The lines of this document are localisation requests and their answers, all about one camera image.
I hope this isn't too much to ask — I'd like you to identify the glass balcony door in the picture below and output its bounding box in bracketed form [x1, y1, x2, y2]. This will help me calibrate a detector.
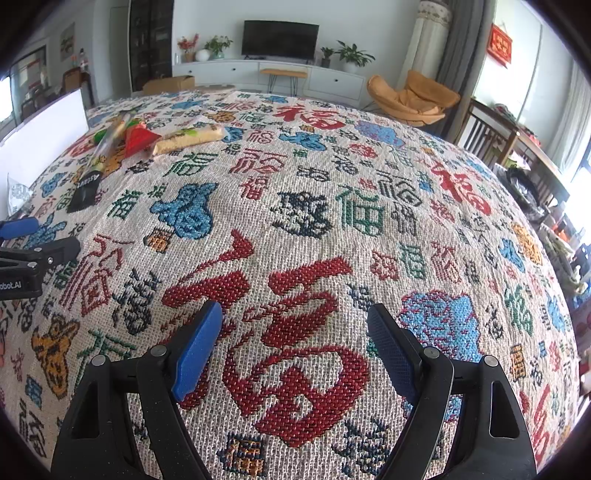
[0, 46, 49, 125]

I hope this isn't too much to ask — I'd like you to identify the green potted plant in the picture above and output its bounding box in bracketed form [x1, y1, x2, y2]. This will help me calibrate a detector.
[204, 36, 233, 60]

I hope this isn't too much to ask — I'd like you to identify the brown cardboard box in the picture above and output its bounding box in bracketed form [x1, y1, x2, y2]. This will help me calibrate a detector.
[142, 75, 195, 95]

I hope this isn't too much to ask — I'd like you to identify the large plant white pot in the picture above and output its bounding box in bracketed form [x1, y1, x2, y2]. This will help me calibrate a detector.
[335, 41, 376, 73]

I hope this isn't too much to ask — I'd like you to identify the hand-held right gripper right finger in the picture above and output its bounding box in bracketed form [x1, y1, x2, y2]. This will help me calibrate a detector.
[368, 303, 539, 480]

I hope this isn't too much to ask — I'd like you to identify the orange lounge chair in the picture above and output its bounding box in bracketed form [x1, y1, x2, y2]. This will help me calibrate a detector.
[367, 69, 461, 127]

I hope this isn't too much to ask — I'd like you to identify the small black packet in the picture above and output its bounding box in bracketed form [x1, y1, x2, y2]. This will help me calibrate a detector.
[67, 113, 132, 214]

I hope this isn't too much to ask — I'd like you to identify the red snack packet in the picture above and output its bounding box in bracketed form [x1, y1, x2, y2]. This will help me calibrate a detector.
[124, 121, 162, 158]

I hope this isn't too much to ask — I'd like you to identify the tall black cabinet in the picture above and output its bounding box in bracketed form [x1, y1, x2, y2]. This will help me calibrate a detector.
[128, 0, 175, 92]

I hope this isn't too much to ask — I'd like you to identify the white triangular snack packet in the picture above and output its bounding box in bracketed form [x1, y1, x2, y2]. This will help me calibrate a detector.
[7, 173, 36, 217]

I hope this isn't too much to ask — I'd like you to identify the printed woven blanket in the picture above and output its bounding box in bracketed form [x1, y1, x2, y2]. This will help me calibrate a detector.
[0, 88, 583, 480]

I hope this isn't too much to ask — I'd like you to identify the framed wall painting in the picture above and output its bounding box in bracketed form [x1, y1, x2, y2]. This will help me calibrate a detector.
[60, 22, 75, 61]

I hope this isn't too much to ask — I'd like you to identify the red wall hanging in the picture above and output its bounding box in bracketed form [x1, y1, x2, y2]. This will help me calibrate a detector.
[489, 24, 514, 65]

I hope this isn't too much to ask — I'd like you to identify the white cardboard box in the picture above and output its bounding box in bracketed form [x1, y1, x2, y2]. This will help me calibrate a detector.
[0, 88, 89, 160]

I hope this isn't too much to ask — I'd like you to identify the white television cabinet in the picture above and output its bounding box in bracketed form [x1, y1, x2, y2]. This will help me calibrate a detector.
[173, 58, 370, 109]

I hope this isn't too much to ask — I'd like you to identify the white tower air conditioner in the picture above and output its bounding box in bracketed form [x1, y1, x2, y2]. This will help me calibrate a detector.
[409, 0, 453, 88]

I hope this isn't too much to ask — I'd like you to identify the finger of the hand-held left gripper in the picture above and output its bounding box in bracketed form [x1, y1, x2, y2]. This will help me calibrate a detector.
[0, 236, 82, 274]
[0, 218, 40, 240]

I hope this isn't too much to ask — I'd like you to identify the black flat television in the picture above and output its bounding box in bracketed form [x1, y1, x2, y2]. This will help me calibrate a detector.
[242, 20, 320, 61]

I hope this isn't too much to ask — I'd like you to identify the pale cracker packet green print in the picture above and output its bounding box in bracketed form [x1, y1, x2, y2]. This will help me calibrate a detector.
[152, 126, 227, 155]

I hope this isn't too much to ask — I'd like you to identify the grey curtain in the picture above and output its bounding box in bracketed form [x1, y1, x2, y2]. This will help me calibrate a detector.
[436, 0, 492, 139]

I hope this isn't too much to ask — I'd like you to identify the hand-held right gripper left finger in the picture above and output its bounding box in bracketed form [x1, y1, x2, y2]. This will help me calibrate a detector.
[51, 300, 223, 480]

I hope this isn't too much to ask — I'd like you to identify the small wooden bench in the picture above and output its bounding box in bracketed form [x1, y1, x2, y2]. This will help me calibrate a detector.
[259, 68, 309, 95]

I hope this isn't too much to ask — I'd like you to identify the red flower vase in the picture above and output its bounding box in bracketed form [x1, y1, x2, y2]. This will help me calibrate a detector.
[178, 34, 199, 64]

